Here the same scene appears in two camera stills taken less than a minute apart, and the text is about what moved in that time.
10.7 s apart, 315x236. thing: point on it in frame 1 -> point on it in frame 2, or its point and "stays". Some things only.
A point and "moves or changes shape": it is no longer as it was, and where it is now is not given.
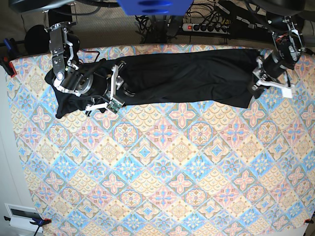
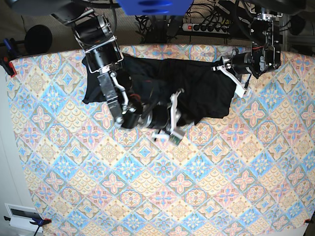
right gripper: x=273 y=67 -> x=241 y=63
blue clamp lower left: x=39 y=222 stays
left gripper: x=76 y=81 -> x=155 y=116
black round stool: x=37 y=41 stays
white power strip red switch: x=221 y=29 stays
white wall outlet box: x=20 y=216 stays
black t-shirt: x=221 y=77 moves or changes shape
